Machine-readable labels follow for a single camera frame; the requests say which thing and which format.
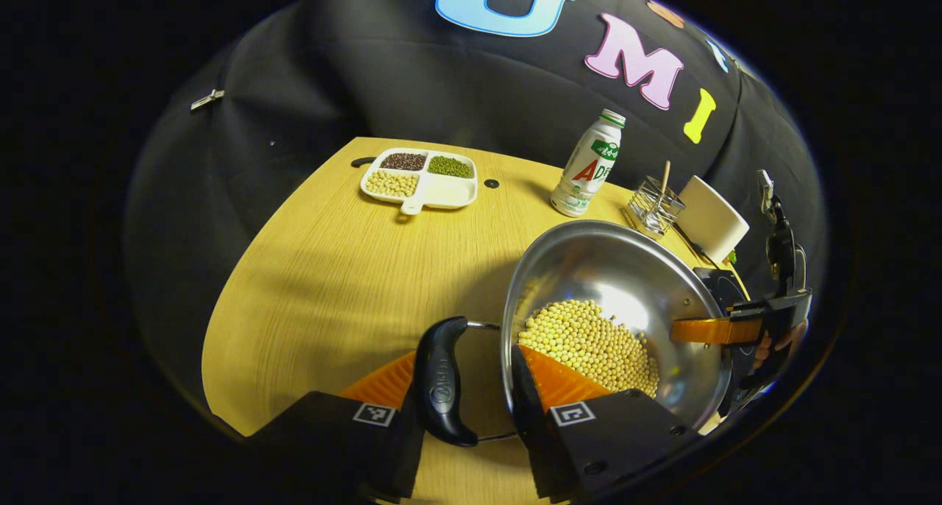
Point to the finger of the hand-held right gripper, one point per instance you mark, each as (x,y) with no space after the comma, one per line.
(714,331)

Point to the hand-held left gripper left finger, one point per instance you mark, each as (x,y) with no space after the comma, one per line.
(331,439)

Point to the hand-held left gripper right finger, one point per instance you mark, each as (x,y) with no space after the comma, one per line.
(530,417)

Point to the black induction cooktop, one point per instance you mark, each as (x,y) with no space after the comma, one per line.
(725,288)

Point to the white toaster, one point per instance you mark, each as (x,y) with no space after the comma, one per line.
(710,218)

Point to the pile of yellow soybeans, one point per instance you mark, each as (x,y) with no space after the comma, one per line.
(589,343)

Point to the wooden stick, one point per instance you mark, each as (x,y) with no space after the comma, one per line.
(664,177)

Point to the white milk bottle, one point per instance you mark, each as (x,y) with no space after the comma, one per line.
(585,170)

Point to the white divided dish with beans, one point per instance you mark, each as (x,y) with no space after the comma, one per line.
(441,192)

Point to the silver metal clip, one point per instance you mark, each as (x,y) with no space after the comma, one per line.
(207,99)

